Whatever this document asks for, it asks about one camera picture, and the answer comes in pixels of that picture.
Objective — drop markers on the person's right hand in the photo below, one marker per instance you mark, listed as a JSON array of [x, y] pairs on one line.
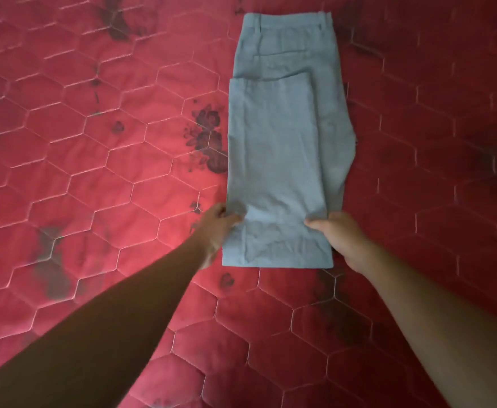
[[346, 240]]

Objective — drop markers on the person's left hand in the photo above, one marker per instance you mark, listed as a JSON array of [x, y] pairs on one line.
[[214, 233]]

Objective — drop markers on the grey trousers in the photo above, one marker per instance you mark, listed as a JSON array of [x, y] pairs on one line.
[[274, 144]]

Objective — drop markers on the person's right forearm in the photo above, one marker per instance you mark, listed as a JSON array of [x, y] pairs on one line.
[[452, 335]]

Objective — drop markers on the person's left forearm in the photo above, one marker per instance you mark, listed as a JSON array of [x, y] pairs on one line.
[[95, 335]]

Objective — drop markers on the red quilted mattress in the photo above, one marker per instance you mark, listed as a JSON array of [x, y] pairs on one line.
[[82, 165]]

